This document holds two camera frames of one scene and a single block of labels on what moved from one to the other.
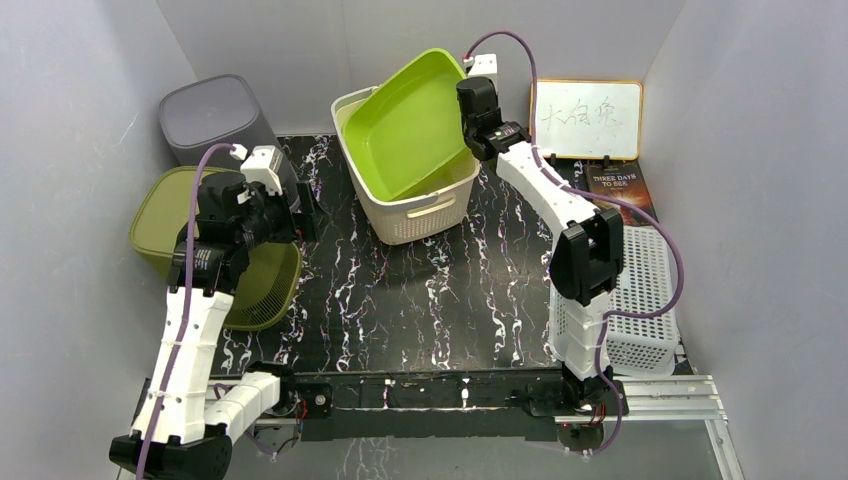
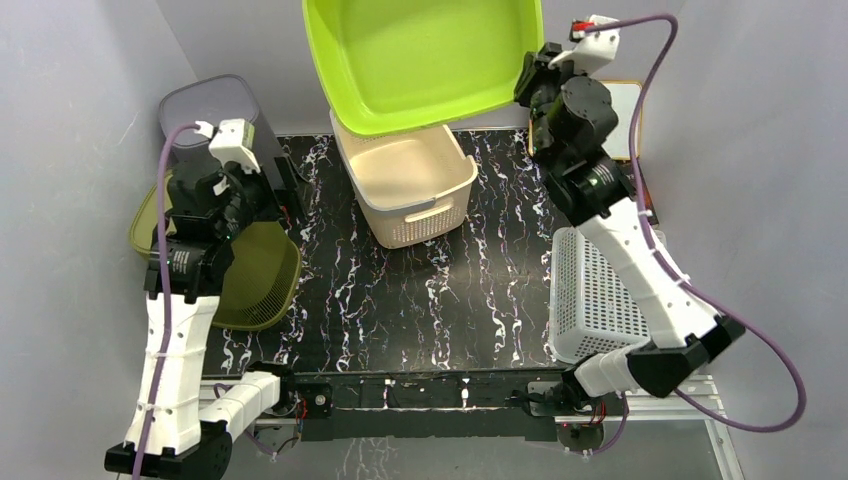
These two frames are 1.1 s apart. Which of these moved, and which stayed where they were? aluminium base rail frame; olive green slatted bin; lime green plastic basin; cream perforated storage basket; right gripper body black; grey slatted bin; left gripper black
Moved: right gripper body black; left gripper black; lime green plastic basin
Stayed: grey slatted bin; aluminium base rail frame; olive green slatted bin; cream perforated storage basket
